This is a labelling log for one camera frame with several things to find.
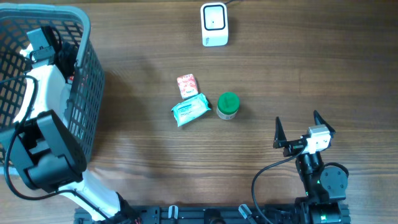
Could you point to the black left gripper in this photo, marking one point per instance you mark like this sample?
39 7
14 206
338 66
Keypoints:
71 50

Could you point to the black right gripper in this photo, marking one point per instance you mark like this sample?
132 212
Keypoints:
292 146

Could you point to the teal wet wipes pack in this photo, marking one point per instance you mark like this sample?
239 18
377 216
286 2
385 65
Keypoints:
190 109

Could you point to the orange candy pack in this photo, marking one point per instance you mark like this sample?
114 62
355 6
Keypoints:
188 86

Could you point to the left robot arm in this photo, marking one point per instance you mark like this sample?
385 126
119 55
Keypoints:
47 156

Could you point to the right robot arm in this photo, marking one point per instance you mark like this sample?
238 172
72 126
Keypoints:
325 183

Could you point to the white barcode scanner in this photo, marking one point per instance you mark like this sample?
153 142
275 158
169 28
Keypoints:
214 24

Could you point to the grey plastic mesh basket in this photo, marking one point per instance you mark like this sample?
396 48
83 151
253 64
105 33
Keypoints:
72 27

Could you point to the green lidded small jar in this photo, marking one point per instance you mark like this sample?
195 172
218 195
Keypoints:
227 105

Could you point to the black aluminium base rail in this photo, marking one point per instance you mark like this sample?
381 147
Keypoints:
278 213

